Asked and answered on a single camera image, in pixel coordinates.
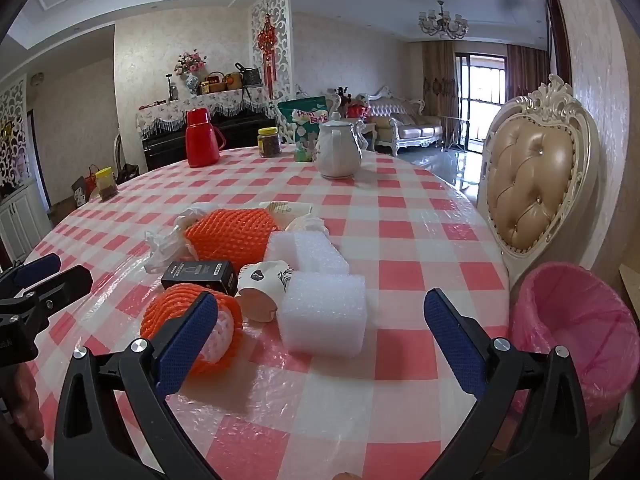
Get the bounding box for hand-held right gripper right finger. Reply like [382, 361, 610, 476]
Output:
[424, 288, 591, 480]

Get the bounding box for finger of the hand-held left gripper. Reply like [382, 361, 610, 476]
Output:
[17, 266, 94, 319]
[0, 254, 62, 301]

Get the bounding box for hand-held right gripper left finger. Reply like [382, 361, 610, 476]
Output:
[54, 290, 221, 480]

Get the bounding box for small orange foam net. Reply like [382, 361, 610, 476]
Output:
[140, 284, 244, 376]

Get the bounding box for small black box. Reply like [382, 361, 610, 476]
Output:
[161, 260, 238, 295]

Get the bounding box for printed paper cup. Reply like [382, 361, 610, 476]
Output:
[236, 261, 296, 322]

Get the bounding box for clear plastic bag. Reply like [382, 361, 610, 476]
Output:
[282, 214, 331, 238]
[144, 206, 211, 273]

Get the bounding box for large orange foam net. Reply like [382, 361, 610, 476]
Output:
[184, 208, 281, 275]

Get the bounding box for pink lined trash bin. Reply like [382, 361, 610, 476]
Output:
[509, 261, 640, 426]

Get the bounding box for white foam block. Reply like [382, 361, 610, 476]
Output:
[264, 230, 350, 276]
[276, 271, 368, 359]

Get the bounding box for person's left hand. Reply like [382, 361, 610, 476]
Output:
[0, 370, 47, 442]

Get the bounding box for white cabinet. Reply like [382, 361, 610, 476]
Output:
[0, 180, 53, 261]

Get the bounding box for red bag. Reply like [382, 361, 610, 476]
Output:
[72, 164, 98, 206]

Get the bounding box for glass jar with yellow lid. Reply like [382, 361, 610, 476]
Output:
[257, 127, 282, 159]
[95, 167, 119, 202]

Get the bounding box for red checkered tablecloth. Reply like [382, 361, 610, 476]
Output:
[20, 146, 511, 480]

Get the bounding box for dark wooden chair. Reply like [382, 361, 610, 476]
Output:
[114, 132, 146, 183]

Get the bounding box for cream tufted leather chair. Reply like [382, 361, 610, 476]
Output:
[475, 74, 601, 281]

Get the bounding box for red thermos flask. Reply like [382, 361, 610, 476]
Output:
[185, 108, 223, 168]

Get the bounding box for floral lace piano cloth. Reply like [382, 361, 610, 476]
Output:
[136, 85, 271, 138]

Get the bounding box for metal drying rack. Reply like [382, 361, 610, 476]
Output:
[440, 115, 471, 153]

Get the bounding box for black piano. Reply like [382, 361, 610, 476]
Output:
[141, 112, 278, 171]

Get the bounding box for cream leather sofa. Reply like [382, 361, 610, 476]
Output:
[367, 85, 446, 153]

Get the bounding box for white ceramic teapot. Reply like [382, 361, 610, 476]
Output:
[314, 112, 368, 179]

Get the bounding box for vase of pink flowers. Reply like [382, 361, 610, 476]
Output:
[174, 51, 207, 96]

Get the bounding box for glass balcony door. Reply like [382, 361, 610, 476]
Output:
[454, 52, 508, 153]

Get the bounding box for green snack bag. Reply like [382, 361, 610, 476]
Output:
[277, 96, 331, 162]

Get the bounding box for brown curtain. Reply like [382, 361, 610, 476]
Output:
[506, 44, 548, 106]
[422, 41, 457, 116]

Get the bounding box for dark handbag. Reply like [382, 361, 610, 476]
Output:
[235, 62, 262, 87]

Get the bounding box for red chinese knot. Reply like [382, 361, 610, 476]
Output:
[257, 15, 279, 97]

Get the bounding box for white lattice screen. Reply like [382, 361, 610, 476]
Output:
[250, 0, 293, 106]

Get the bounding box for chandelier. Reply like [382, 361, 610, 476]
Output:
[418, 1, 469, 41]

